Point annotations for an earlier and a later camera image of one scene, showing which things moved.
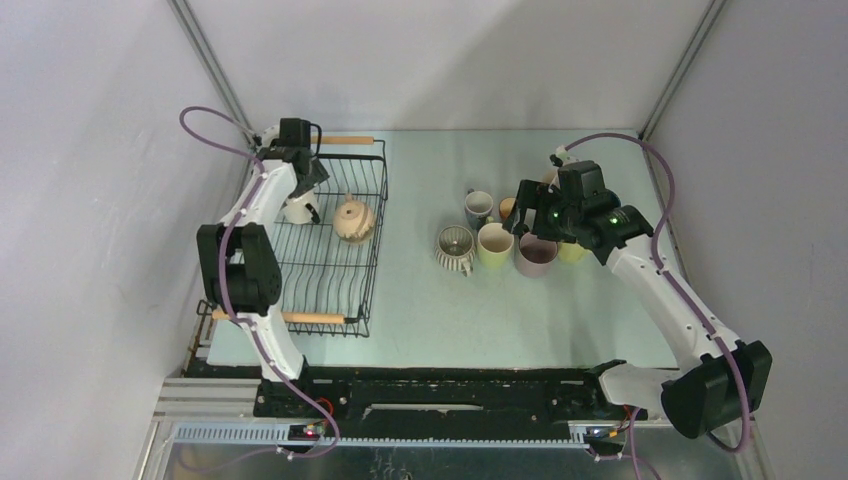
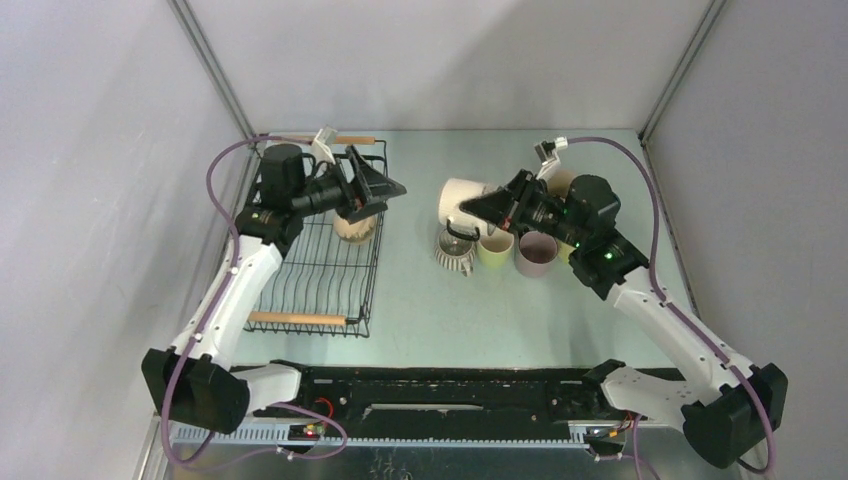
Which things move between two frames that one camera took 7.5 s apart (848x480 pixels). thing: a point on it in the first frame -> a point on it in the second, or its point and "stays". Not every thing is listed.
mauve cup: (533, 255) stays
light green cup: (494, 246) stays
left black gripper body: (316, 176) -> (346, 199)
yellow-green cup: (572, 252) stays
